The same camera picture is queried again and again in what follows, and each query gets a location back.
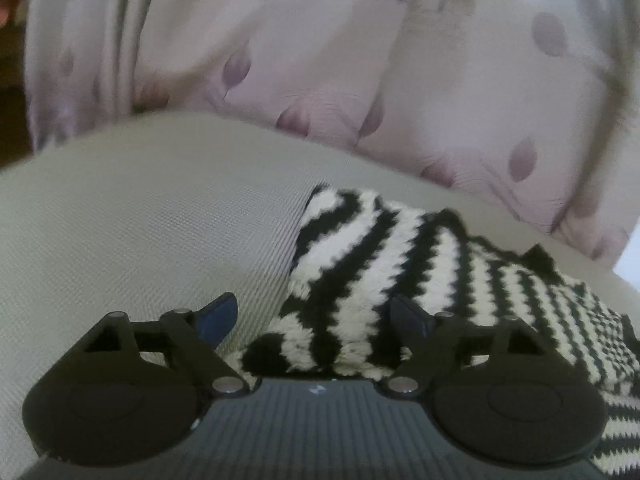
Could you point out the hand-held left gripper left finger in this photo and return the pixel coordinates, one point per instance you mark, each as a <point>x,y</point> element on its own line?
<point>220,317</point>

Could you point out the black white striped knit garment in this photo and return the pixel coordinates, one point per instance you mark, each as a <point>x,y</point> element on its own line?
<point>350,260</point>

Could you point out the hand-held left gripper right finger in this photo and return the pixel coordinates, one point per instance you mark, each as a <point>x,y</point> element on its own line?
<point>407,319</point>

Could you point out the beige ribbed bed sheet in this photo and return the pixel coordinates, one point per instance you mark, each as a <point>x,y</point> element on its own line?
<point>125,235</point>

